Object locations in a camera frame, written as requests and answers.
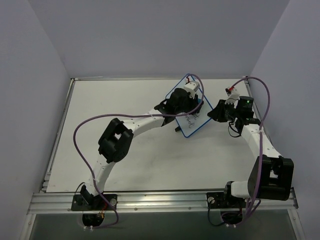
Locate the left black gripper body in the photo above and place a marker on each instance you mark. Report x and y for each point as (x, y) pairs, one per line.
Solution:
(194, 105)

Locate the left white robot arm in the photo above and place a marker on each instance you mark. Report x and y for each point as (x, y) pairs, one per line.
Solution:
(115, 141)

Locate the blue framed whiteboard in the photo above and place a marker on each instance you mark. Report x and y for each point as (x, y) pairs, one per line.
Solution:
(190, 124)

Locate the left black whiteboard foot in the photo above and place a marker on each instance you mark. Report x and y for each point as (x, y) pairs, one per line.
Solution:
(178, 129)

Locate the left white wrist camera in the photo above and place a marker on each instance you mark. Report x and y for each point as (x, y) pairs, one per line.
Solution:
(192, 87)

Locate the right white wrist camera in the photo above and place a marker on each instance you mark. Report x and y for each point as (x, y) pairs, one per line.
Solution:
(232, 95)

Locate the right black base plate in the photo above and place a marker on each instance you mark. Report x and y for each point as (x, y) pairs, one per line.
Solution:
(218, 200)

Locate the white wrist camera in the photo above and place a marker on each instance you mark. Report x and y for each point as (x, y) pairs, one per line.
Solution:
(192, 87)
(232, 95)

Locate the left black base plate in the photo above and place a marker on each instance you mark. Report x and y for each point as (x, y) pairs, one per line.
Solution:
(79, 204)

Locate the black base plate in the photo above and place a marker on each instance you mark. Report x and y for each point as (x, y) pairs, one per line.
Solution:
(218, 200)
(79, 204)

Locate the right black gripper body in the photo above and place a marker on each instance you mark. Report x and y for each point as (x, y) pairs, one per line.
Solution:
(221, 111)

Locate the aluminium table edge frame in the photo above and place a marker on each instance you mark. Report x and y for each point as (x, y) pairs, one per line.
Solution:
(47, 175)

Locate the aluminium front rail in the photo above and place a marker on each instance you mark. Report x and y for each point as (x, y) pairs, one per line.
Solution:
(126, 202)

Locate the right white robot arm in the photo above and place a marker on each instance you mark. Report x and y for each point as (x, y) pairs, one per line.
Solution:
(272, 174)

